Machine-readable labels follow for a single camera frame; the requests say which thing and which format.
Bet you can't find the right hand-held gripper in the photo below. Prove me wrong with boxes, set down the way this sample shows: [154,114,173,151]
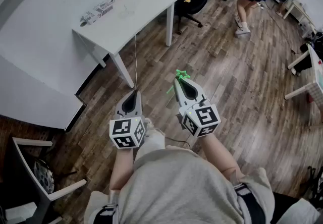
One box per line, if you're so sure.
[173,78,222,138]

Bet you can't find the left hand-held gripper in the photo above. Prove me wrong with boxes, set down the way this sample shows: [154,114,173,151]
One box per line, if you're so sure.
[109,90,147,149]

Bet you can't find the green plastic stirrer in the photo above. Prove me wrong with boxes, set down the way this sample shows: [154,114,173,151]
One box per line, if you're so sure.
[165,68,192,95]

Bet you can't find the person's right forearm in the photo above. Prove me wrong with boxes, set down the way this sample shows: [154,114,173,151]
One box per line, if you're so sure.
[200,134,243,181]

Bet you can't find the person's left forearm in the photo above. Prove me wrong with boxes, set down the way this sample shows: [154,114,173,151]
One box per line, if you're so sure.
[110,146,139,190]

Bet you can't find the person's beige shoe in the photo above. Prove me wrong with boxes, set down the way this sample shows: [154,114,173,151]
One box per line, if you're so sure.
[143,117,159,131]

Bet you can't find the person's beige trouser leg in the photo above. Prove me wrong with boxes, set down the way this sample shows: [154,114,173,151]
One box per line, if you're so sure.
[138,127,168,162]

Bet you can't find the person's grey shirt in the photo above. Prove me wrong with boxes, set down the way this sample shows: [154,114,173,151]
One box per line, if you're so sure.
[83,145,276,224]

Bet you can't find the flag print box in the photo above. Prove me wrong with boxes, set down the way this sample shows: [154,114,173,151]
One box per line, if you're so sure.
[80,1,115,26]

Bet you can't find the patterned seat cushion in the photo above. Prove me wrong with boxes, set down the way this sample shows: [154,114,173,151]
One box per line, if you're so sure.
[33,158,56,195]

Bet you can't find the white side table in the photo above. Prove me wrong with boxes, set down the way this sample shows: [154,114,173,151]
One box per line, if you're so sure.
[284,43,323,124]

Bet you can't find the low white table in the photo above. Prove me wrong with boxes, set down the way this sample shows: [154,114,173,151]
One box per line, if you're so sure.
[282,0,318,39]

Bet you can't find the white box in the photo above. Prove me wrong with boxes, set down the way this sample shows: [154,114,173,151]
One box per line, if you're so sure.
[4,201,38,221]

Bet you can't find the black equipment pile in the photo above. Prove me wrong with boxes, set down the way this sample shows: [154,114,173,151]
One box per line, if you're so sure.
[306,165,323,201]

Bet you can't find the black floor cable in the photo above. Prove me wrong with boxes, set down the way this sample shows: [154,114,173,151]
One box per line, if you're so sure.
[165,136,193,150]

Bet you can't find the black left arm strap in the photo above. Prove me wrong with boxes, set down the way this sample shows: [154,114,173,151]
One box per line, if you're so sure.
[92,203,120,224]

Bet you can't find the black arm strap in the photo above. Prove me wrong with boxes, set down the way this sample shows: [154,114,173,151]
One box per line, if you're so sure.
[92,203,120,224]
[232,182,268,224]

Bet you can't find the white chair frame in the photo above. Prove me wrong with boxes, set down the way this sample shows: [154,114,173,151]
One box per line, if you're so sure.
[11,136,88,224]

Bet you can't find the black right arm strap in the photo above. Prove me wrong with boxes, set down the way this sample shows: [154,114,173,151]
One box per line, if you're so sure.
[232,182,268,224]

